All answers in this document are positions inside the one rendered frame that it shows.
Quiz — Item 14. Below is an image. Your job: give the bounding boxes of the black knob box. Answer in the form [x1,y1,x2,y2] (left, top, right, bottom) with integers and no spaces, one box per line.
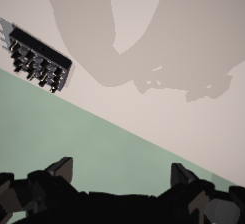
[9,28,72,93]

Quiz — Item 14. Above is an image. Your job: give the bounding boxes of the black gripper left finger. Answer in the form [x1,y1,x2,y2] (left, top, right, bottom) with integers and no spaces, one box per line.
[0,157,95,224]

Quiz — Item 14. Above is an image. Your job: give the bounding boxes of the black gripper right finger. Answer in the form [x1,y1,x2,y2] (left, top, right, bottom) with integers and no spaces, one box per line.
[137,163,245,224]

